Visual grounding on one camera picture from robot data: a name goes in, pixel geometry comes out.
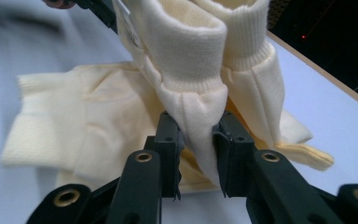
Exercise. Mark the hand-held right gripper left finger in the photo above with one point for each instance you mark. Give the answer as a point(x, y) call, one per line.
point(171, 155)

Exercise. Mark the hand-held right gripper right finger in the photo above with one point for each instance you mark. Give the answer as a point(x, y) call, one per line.
point(234, 155)

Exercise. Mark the cream sweatshirt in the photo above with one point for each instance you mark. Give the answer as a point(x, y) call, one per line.
point(183, 56)

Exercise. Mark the white table sheet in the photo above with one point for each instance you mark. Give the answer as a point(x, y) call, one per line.
point(323, 109)

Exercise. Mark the wooden table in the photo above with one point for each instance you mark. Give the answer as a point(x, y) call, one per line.
point(329, 76)

